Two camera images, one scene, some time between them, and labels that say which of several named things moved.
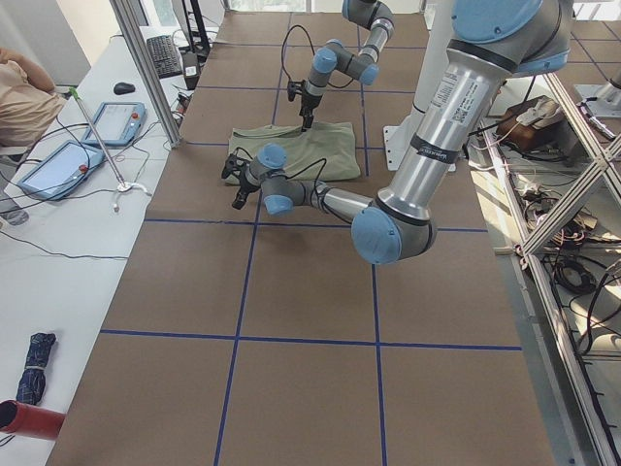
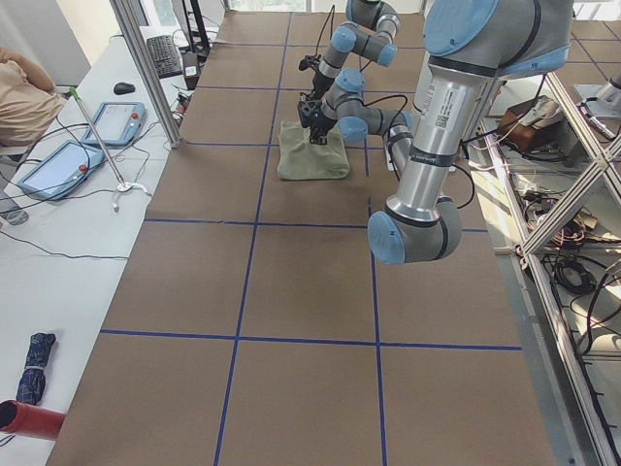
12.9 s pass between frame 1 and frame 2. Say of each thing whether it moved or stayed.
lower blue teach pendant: stayed
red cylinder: stayed
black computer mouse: stayed
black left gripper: moved
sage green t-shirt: moved
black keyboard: stayed
